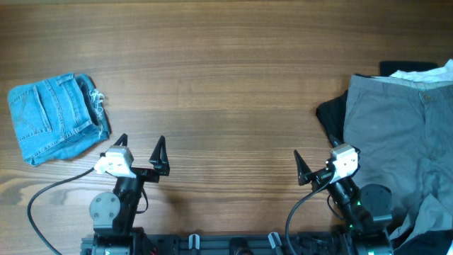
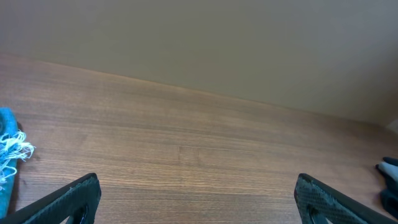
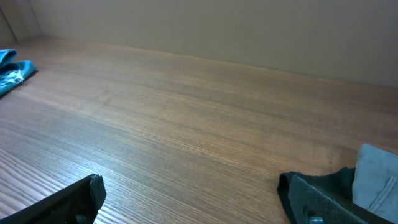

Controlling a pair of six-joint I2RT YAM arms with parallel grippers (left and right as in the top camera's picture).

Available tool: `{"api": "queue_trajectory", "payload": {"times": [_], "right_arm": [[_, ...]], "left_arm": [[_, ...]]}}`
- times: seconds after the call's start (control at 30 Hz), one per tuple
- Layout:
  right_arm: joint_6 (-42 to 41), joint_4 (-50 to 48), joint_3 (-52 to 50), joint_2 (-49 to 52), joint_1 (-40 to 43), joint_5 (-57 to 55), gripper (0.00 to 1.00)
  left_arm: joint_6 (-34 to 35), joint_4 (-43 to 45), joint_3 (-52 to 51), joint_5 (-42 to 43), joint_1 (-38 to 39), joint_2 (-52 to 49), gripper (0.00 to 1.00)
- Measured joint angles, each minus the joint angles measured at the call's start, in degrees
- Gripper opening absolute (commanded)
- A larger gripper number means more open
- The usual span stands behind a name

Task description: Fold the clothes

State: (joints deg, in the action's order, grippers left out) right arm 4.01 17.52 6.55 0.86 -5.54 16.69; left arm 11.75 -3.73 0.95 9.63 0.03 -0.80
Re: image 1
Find grey shorts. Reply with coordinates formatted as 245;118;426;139
343;74;453;240

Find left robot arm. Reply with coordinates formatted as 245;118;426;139
81;134;170;255

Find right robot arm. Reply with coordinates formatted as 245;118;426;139
285;143;394;255

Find black garment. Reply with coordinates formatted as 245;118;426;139
315;73;453;255

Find folded blue denim shorts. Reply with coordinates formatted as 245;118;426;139
7;73;110;166

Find dark garment at back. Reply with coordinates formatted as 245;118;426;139
379;60;439;77

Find white garment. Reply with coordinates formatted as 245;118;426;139
390;59;452;83

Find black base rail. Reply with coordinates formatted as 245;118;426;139
80;232;340;255

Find left black cable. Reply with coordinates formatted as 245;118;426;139
27;167;96;255

